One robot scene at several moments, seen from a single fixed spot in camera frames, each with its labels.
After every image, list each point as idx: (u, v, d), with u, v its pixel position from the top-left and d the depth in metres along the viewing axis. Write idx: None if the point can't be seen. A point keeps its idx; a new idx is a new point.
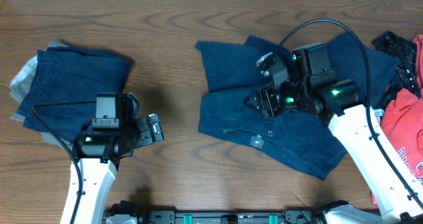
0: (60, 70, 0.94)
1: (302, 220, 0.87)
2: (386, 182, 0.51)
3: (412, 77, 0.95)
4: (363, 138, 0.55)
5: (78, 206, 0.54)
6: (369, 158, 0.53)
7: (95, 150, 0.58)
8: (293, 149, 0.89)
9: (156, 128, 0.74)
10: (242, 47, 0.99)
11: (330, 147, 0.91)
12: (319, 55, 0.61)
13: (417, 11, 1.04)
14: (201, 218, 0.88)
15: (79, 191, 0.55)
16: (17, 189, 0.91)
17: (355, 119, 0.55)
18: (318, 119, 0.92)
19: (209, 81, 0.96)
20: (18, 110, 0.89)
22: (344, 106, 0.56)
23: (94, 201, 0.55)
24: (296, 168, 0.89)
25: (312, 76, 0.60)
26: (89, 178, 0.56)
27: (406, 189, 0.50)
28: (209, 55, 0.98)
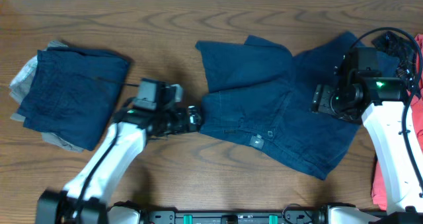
0: (59, 69, 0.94)
1: (302, 219, 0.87)
2: (404, 176, 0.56)
3: (412, 76, 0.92)
4: (394, 132, 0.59)
5: (108, 153, 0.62)
6: (394, 150, 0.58)
7: (133, 120, 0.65)
8: (294, 149, 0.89)
9: (192, 119, 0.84)
10: (243, 47, 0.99)
11: (330, 147, 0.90)
12: (369, 55, 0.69)
13: (418, 10, 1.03)
14: (201, 218, 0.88)
15: (114, 142, 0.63)
16: (17, 189, 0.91)
17: (391, 112, 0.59)
18: (318, 119, 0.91)
19: (209, 81, 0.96)
20: (18, 110, 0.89)
22: (385, 100, 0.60)
23: (121, 154, 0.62)
24: (296, 168, 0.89)
25: (357, 71, 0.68)
26: (124, 135, 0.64)
27: (419, 187, 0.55)
28: (209, 55, 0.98)
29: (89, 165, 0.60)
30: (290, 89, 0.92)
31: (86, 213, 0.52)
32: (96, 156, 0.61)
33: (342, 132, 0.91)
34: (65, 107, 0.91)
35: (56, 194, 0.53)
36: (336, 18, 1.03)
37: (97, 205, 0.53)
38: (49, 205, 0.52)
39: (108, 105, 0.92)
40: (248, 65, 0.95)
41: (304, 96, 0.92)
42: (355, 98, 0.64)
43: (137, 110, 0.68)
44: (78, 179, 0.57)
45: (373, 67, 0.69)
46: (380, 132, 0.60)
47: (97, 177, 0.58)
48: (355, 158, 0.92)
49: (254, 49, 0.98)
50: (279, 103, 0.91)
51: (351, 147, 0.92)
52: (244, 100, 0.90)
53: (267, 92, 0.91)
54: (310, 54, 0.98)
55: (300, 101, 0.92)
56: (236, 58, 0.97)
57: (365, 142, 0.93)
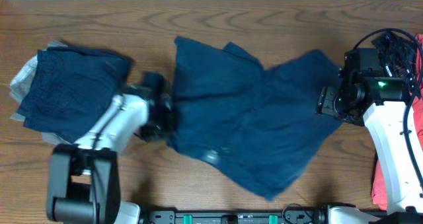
0: (59, 69, 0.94)
1: (302, 220, 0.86)
2: (404, 176, 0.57)
3: (412, 76, 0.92)
4: (396, 132, 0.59)
5: (114, 117, 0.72)
6: (395, 150, 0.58)
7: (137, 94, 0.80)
8: (243, 166, 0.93)
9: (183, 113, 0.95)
10: (220, 52, 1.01)
11: (285, 168, 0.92)
12: (371, 56, 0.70)
13: (418, 10, 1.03)
14: (201, 218, 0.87)
15: (119, 108, 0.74)
16: (17, 189, 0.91)
17: (392, 112, 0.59)
18: (277, 141, 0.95)
19: (178, 78, 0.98)
20: (18, 110, 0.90)
22: (386, 99, 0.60)
23: (124, 117, 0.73)
24: (249, 187, 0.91)
25: (359, 73, 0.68)
26: (129, 104, 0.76)
27: (419, 188, 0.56)
28: (184, 51, 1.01)
29: (96, 125, 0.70)
30: (252, 106, 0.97)
31: (100, 161, 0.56)
32: (101, 121, 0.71)
33: (301, 152, 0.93)
34: (65, 107, 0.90)
35: (67, 148, 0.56)
36: (336, 18, 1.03)
37: (108, 155, 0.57)
38: (61, 158, 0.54)
39: None
40: (216, 73, 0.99)
41: (265, 115, 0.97)
42: (357, 96, 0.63)
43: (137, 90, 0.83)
44: (88, 134, 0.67)
45: (375, 67, 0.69)
46: (381, 131, 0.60)
47: (107, 133, 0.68)
48: (355, 158, 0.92)
49: (227, 58, 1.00)
50: (238, 120, 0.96)
51: (350, 147, 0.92)
52: (203, 115, 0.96)
53: (227, 108, 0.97)
54: (285, 70, 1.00)
55: (260, 119, 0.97)
56: (205, 64, 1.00)
57: (365, 142, 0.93)
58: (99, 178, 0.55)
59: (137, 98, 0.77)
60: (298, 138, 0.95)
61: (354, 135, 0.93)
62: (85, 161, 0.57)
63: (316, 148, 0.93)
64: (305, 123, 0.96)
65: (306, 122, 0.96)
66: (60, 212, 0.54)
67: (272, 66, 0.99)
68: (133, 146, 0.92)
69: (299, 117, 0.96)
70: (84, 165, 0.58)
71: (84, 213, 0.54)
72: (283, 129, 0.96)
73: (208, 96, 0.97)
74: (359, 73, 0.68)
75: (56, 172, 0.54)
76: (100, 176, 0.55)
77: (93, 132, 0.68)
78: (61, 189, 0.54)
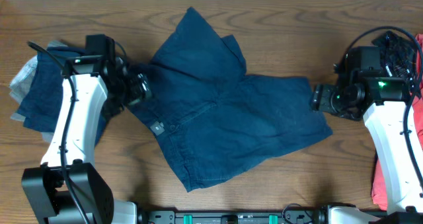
0: (59, 70, 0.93)
1: (302, 220, 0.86)
2: (404, 176, 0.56)
3: (412, 76, 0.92)
4: (396, 132, 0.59)
5: (73, 113, 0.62)
6: (395, 150, 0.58)
7: (84, 68, 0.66)
8: (172, 158, 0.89)
9: (145, 86, 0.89)
10: (213, 36, 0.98)
11: (212, 167, 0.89)
12: (372, 55, 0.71)
13: (418, 10, 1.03)
14: (201, 218, 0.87)
15: (73, 98, 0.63)
16: (18, 189, 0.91)
17: (391, 112, 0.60)
18: (228, 139, 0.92)
19: (169, 41, 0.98)
20: (18, 110, 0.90)
22: (386, 100, 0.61)
23: (84, 109, 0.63)
24: (173, 168, 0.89)
25: (360, 71, 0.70)
26: (80, 89, 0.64)
27: (419, 188, 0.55)
28: (186, 23, 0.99)
29: (57, 131, 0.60)
30: (216, 100, 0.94)
31: (76, 176, 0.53)
32: (61, 122, 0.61)
33: (236, 162, 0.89)
34: None
35: (37, 170, 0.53)
36: (336, 18, 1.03)
37: (83, 167, 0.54)
38: (33, 182, 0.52)
39: None
40: (202, 55, 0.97)
41: (225, 113, 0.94)
42: (357, 97, 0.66)
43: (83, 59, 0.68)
44: (53, 147, 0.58)
45: (376, 65, 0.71)
46: (381, 131, 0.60)
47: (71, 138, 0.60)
48: (355, 158, 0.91)
49: (221, 49, 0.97)
50: (200, 106, 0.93)
51: (349, 147, 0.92)
52: (174, 90, 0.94)
53: (193, 90, 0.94)
54: (264, 82, 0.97)
55: (217, 115, 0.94)
56: (197, 49, 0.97)
57: (365, 142, 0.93)
58: (80, 191, 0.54)
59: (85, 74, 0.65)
60: (246, 147, 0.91)
61: (354, 135, 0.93)
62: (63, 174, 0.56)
63: (255, 165, 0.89)
64: (258, 139, 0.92)
65: (260, 138, 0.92)
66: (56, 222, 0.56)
67: (272, 65, 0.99)
68: (134, 146, 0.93)
69: (256, 133, 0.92)
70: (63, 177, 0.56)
71: (80, 219, 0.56)
72: (235, 133, 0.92)
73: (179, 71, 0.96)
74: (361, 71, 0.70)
75: (34, 196, 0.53)
76: (80, 189, 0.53)
77: (57, 143, 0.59)
78: (45, 211, 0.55)
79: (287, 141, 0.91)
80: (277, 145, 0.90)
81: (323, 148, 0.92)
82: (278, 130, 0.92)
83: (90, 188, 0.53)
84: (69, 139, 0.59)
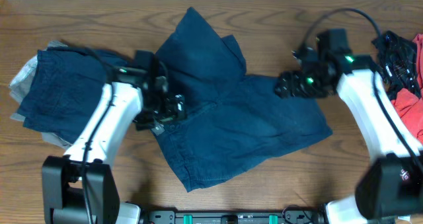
0: (59, 70, 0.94)
1: (302, 220, 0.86)
2: (380, 127, 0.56)
3: (412, 76, 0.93)
4: (367, 94, 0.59)
5: (105, 116, 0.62)
6: (369, 110, 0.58)
7: (126, 78, 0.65)
8: (172, 158, 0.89)
9: (180, 107, 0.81)
10: (215, 37, 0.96)
11: (212, 168, 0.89)
12: (341, 32, 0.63)
13: (417, 10, 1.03)
14: (201, 218, 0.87)
15: (110, 102, 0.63)
16: (17, 189, 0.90)
17: (361, 78, 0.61)
18: (228, 140, 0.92)
19: (168, 41, 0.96)
20: (18, 110, 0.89)
22: (353, 71, 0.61)
23: (117, 116, 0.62)
24: (174, 169, 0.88)
25: (330, 51, 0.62)
26: (119, 96, 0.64)
27: (394, 133, 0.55)
28: (184, 24, 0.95)
29: (87, 129, 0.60)
30: (216, 100, 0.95)
31: (92, 176, 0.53)
32: (93, 121, 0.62)
33: (236, 162, 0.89)
34: (65, 107, 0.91)
35: (59, 159, 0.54)
36: (336, 18, 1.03)
37: (101, 168, 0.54)
38: (53, 171, 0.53)
39: None
40: (202, 57, 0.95)
41: (225, 113, 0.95)
42: (328, 75, 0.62)
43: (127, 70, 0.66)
44: (79, 143, 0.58)
45: (344, 44, 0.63)
46: (354, 95, 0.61)
47: (98, 139, 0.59)
48: (355, 158, 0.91)
49: (220, 49, 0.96)
50: (200, 106, 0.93)
51: (349, 147, 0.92)
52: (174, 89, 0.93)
53: (194, 90, 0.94)
54: (264, 82, 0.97)
55: (217, 115, 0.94)
56: (196, 47, 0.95)
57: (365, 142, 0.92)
58: (92, 193, 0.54)
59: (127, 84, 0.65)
60: (246, 147, 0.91)
61: (354, 135, 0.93)
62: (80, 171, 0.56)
63: (255, 165, 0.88)
64: (258, 139, 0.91)
65: (260, 138, 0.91)
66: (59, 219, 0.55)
67: (272, 66, 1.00)
68: (134, 146, 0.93)
69: (256, 133, 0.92)
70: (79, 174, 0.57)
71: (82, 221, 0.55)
72: (235, 133, 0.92)
73: (179, 71, 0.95)
74: (332, 51, 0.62)
75: (50, 184, 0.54)
76: (93, 190, 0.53)
77: (84, 139, 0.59)
78: (56, 201, 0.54)
79: (287, 141, 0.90)
80: (277, 144, 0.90)
81: (323, 148, 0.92)
82: (279, 130, 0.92)
83: (102, 191, 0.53)
84: (95, 139, 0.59)
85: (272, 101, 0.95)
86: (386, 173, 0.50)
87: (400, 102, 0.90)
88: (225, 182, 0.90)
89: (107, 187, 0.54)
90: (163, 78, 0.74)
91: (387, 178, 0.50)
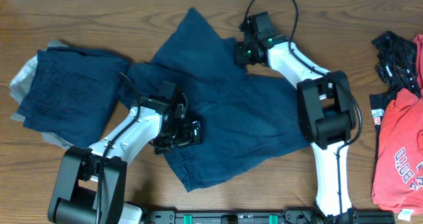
0: (60, 69, 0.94)
1: (302, 220, 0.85)
2: (297, 68, 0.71)
3: (412, 77, 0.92)
4: (285, 54, 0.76)
5: (129, 127, 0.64)
6: (289, 62, 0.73)
7: (153, 106, 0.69)
8: (172, 158, 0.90)
9: (196, 132, 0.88)
10: (215, 37, 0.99)
11: (212, 167, 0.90)
12: (264, 18, 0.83)
13: (417, 10, 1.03)
14: (201, 217, 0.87)
15: (135, 119, 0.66)
16: (17, 189, 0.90)
17: (279, 44, 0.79)
18: (228, 140, 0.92)
19: (170, 41, 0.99)
20: (19, 110, 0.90)
22: (276, 43, 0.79)
23: (139, 129, 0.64)
24: (174, 170, 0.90)
25: (258, 36, 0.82)
26: (145, 116, 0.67)
27: (307, 69, 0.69)
28: (188, 24, 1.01)
29: (112, 133, 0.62)
30: (215, 100, 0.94)
31: (109, 170, 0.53)
32: (115, 130, 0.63)
33: (236, 162, 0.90)
34: (65, 106, 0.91)
35: (80, 150, 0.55)
36: (336, 18, 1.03)
37: (119, 164, 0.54)
38: (72, 160, 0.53)
39: (108, 105, 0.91)
40: (203, 56, 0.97)
41: (225, 113, 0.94)
42: (260, 56, 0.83)
43: (153, 100, 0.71)
44: (102, 141, 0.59)
45: (269, 26, 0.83)
46: (277, 59, 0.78)
47: (120, 143, 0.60)
48: (357, 158, 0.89)
49: (221, 49, 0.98)
50: (199, 106, 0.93)
51: (352, 147, 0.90)
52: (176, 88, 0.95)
53: (193, 91, 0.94)
54: (263, 82, 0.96)
55: (217, 115, 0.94)
56: (197, 47, 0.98)
57: (365, 141, 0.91)
58: (106, 188, 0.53)
59: (153, 110, 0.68)
60: (246, 148, 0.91)
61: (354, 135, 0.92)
62: (96, 167, 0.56)
63: (255, 165, 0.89)
64: (258, 140, 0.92)
65: (260, 139, 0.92)
66: (63, 216, 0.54)
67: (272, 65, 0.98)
68: None
69: (256, 133, 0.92)
70: (93, 172, 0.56)
71: (87, 219, 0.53)
72: (235, 133, 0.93)
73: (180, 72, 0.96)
74: (260, 36, 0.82)
75: (67, 173, 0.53)
76: (106, 186, 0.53)
77: (107, 139, 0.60)
78: (66, 192, 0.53)
79: (287, 141, 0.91)
80: (277, 145, 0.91)
81: None
82: (279, 130, 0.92)
83: (114, 187, 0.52)
84: (117, 140, 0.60)
85: (271, 101, 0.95)
86: (306, 93, 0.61)
87: (400, 102, 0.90)
88: (225, 183, 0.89)
89: (119, 186, 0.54)
90: (182, 107, 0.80)
91: (308, 96, 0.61)
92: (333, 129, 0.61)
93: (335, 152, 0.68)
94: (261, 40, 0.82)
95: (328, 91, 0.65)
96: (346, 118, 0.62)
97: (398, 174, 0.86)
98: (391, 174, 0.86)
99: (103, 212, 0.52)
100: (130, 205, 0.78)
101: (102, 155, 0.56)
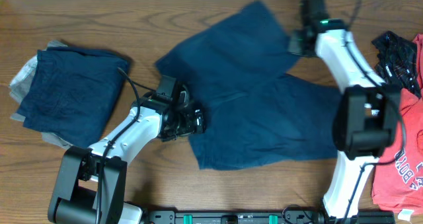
0: (60, 69, 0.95)
1: (302, 220, 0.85)
2: (349, 66, 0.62)
3: (412, 77, 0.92)
4: (338, 45, 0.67)
5: (129, 127, 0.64)
6: (341, 55, 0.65)
7: (153, 106, 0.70)
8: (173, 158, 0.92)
9: (199, 121, 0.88)
10: (276, 30, 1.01)
11: (232, 154, 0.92)
12: None
13: (417, 10, 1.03)
14: (201, 217, 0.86)
15: (135, 119, 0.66)
16: (16, 189, 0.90)
17: (334, 32, 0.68)
18: (252, 133, 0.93)
19: (227, 24, 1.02)
20: (18, 110, 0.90)
22: (328, 30, 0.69)
23: (139, 129, 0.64)
24: (193, 147, 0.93)
25: (310, 16, 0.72)
26: (145, 116, 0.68)
27: (360, 72, 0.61)
28: (258, 16, 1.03)
29: (112, 133, 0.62)
30: (249, 90, 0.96)
31: (109, 170, 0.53)
32: (115, 129, 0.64)
33: (254, 153, 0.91)
34: (65, 107, 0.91)
35: (80, 150, 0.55)
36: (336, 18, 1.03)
37: (119, 164, 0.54)
38: (71, 160, 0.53)
39: (108, 105, 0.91)
40: (249, 45, 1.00)
41: (254, 105, 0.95)
42: (308, 37, 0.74)
43: (153, 100, 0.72)
44: (103, 141, 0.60)
45: (324, 8, 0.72)
46: (327, 47, 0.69)
47: (120, 143, 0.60)
48: None
49: (272, 43, 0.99)
50: (231, 92, 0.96)
51: None
52: (214, 73, 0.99)
53: (227, 74, 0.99)
54: (299, 86, 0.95)
55: (246, 106, 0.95)
56: (250, 36, 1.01)
57: None
58: (106, 188, 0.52)
59: (153, 110, 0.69)
60: (267, 142, 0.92)
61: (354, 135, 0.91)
62: (95, 167, 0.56)
63: (271, 162, 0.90)
64: (280, 138, 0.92)
65: (283, 138, 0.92)
66: (63, 216, 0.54)
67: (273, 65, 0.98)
68: None
69: (280, 131, 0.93)
70: (93, 172, 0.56)
71: (87, 219, 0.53)
72: (259, 126, 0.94)
73: (221, 52, 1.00)
74: (311, 16, 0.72)
75: (66, 173, 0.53)
76: (106, 186, 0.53)
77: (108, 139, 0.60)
78: (66, 192, 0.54)
79: (308, 149, 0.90)
80: (297, 149, 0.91)
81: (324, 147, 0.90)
82: (302, 135, 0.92)
83: (114, 187, 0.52)
84: (118, 139, 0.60)
85: (301, 104, 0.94)
86: (354, 100, 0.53)
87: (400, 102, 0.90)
88: (226, 182, 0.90)
89: (119, 186, 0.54)
90: (185, 94, 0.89)
91: (354, 104, 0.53)
92: (369, 144, 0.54)
93: (361, 166, 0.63)
94: (312, 22, 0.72)
95: (376, 102, 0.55)
96: (386, 135, 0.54)
97: (398, 174, 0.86)
98: (391, 174, 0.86)
99: (103, 211, 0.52)
100: (130, 205, 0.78)
101: (102, 155, 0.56)
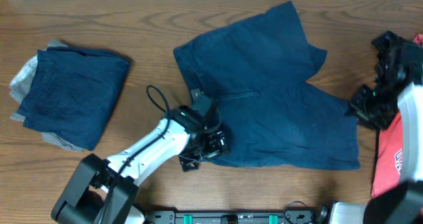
0: (60, 69, 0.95)
1: (302, 220, 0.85)
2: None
3: None
4: None
5: (153, 142, 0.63)
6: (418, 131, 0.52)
7: (183, 121, 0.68)
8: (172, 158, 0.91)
9: (223, 142, 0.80)
10: (300, 36, 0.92)
11: (234, 150, 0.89)
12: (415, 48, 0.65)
13: (418, 11, 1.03)
14: (201, 218, 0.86)
15: (160, 134, 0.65)
16: (16, 189, 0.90)
17: None
18: (258, 137, 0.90)
19: (249, 20, 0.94)
20: (18, 110, 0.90)
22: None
23: (163, 149, 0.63)
24: None
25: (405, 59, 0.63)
26: (172, 133, 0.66)
27: None
28: (285, 16, 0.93)
29: (132, 147, 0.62)
30: (260, 90, 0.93)
31: (119, 191, 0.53)
32: (138, 143, 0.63)
33: (255, 153, 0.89)
34: (65, 106, 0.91)
35: (98, 160, 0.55)
36: (336, 18, 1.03)
37: (131, 187, 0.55)
38: (88, 170, 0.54)
39: (108, 105, 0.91)
40: (268, 47, 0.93)
41: (264, 108, 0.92)
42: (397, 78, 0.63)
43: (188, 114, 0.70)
44: (121, 156, 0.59)
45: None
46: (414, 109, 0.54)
47: (139, 161, 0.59)
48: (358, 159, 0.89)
49: (293, 50, 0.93)
50: (244, 90, 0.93)
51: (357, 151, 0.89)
52: (227, 67, 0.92)
53: (243, 71, 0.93)
54: (312, 93, 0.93)
55: (256, 106, 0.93)
56: (271, 37, 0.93)
57: (365, 142, 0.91)
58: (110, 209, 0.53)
59: (183, 127, 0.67)
60: (270, 145, 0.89)
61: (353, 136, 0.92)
62: (108, 180, 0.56)
63: (271, 164, 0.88)
64: (285, 142, 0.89)
65: (287, 143, 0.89)
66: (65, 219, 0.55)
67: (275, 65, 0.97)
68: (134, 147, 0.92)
69: (285, 136, 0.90)
70: (105, 183, 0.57)
71: None
72: (265, 128, 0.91)
73: (241, 49, 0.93)
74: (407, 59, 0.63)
75: (78, 180, 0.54)
76: (111, 207, 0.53)
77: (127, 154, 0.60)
78: (71, 197, 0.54)
79: (311, 158, 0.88)
80: (300, 156, 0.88)
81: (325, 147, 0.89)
82: (307, 143, 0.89)
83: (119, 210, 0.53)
84: (138, 158, 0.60)
85: (311, 111, 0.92)
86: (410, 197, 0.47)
87: None
88: (226, 182, 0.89)
89: (124, 210, 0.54)
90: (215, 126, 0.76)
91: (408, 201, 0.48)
92: None
93: None
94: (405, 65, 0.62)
95: None
96: None
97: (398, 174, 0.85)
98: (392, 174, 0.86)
99: None
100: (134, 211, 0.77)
101: (118, 172, 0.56)
